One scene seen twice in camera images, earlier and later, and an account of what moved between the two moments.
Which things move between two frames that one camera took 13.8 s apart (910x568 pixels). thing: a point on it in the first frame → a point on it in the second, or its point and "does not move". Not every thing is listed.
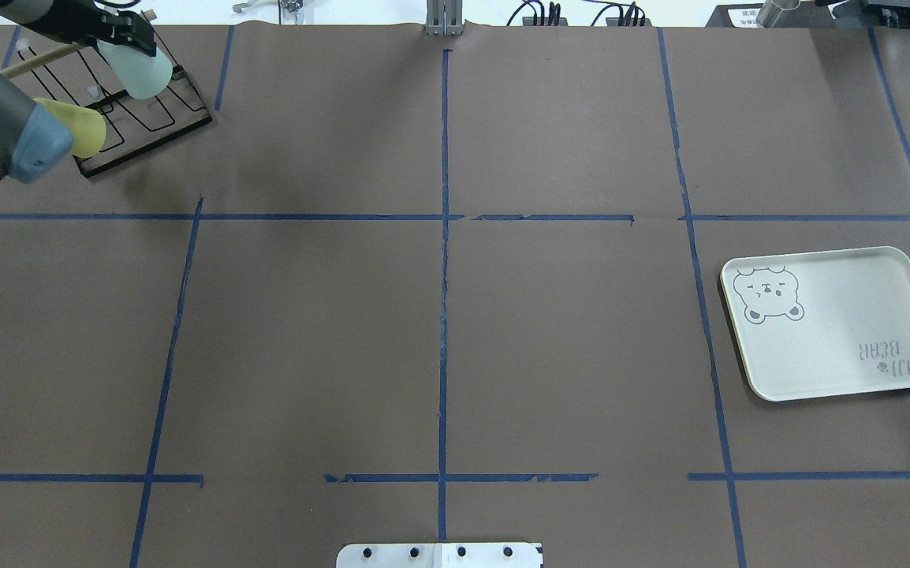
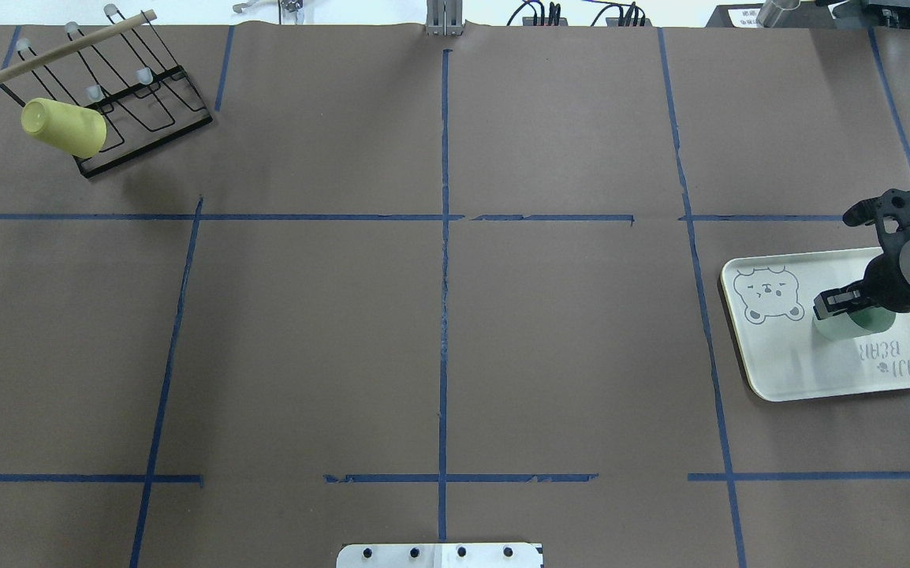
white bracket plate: (439, 555) does not move
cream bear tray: (827, 322) does not move
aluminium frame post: (444, 17) does not move
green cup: (142, 75) → (857, 323)
